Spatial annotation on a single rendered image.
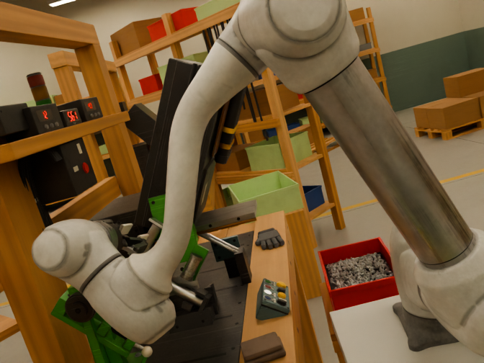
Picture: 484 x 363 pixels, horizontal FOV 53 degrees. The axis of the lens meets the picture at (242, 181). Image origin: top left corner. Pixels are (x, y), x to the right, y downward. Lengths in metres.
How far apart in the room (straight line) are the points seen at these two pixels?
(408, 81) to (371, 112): 10.41
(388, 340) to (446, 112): 6.19
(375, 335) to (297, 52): 0.75
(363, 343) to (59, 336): 0.78
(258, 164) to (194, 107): 3.47
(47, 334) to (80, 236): 0.55
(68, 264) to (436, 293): 0.63
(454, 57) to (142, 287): 10.92
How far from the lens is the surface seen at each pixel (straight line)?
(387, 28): 11.06
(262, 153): 4.27
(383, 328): 1.25
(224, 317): 1.47
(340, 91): 0.75
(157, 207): 1.49
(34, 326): 1.44
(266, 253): 1.85
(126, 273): 0.91
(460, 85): 7.86
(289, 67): 0.72
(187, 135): 0.89
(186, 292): 1.46
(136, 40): 5.39
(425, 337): 1.17
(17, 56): 11.19
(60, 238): 0.91
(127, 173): 2.28
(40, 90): 1.76
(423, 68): 11.29
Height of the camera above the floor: 1.54
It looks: 11 degrees down
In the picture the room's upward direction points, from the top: 16 degrees counter-clockwise
